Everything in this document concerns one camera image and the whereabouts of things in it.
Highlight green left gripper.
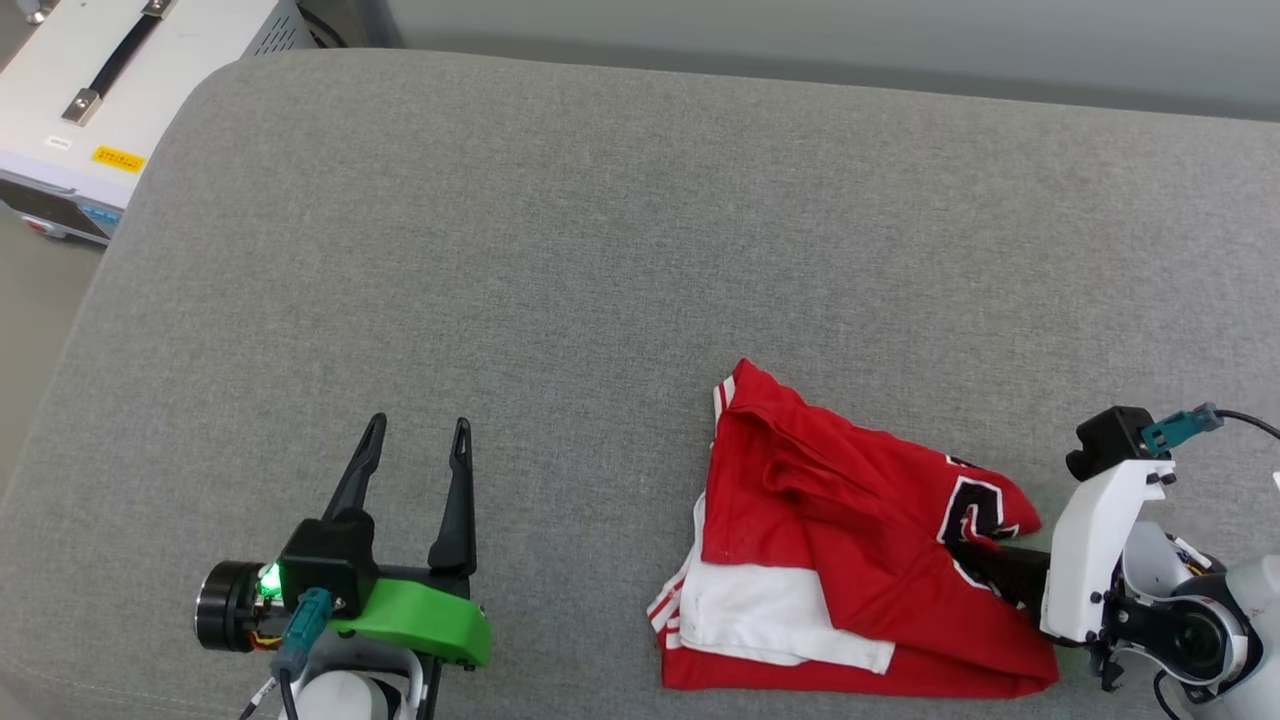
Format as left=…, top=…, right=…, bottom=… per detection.
left=321, top=412, right=494, bottom=670

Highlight white metal equipment box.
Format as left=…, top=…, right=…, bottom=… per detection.
left=0, top=0, right=324, bottom=248

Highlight black carry handle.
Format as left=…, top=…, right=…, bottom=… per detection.
left=61, top=0, right=174, bottom=128

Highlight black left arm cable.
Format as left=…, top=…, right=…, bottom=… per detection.
left=238, top=672, right=302, bottom=720

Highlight teal left camera connector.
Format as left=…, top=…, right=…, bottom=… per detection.
left=269, top=587, right=334, bottom=682

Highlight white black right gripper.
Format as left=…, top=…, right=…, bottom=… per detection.
left=973, top=457, right=1177, bottom=642

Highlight red and white basketball jersey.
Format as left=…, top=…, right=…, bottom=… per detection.
left=647, top=358, right=1062, bottom=700

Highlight black cable behind box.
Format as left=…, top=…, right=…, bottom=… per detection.
left=298, top=0, right=353, bottom=50

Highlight teal camera connector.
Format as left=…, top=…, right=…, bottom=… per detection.
left=269, top=587, right=334, bottom=682
left=1139, top=401, right=1225, bottom=457

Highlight teal right camera connector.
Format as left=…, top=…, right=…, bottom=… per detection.
left=1139, top=401, right=1225, bottom=457

